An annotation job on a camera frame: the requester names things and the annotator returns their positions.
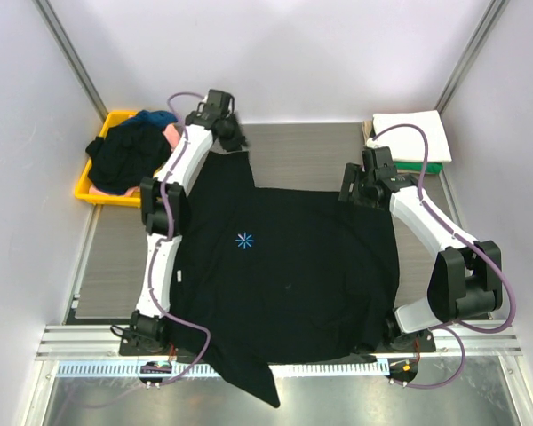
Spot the blue shirt in bin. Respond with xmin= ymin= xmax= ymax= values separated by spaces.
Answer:
xmin=122 ymin=110 xmax=178 ymax=131

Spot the slotted cable duct strip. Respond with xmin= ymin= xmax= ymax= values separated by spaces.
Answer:
xmin=57 ymin=359 xmax=390 ymax=379

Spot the left aluminium frame post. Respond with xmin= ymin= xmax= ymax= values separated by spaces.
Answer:
xmin=32 ymin=0 xmax=109 ymax=122

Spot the aluminium frame post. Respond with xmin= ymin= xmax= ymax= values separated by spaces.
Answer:
xmin=435 ymin=0 xmax=509 ymax=114
xmin=32 ymin=0 xmax=109 ymax=122

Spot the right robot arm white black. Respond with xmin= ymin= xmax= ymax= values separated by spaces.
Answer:
xmin=338 ymin=147 xmax=504 ymax=351

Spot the folded white t shirt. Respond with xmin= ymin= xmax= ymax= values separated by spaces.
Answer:
xmin=372 ymin=110 xmax=452 ymax=163

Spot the right aluminium frame post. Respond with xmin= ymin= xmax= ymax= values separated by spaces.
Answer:
xmin=435 ymin=0 xmax=509 ymax=114

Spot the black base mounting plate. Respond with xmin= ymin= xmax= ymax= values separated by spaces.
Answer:
xmin=117 ymin=317 xmax=436 ymax=385

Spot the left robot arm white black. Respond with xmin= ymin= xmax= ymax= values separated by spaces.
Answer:
xmin=122 ymin=89 xmax=248 ymax=355

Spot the pink shirt in bin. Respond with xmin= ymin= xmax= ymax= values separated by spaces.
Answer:
xmin=89 ymin=124 xmax=187 ymax=197

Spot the black t shirt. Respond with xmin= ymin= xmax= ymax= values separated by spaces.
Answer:
xmin=168 ymin=152 xmax=400 ymax=406

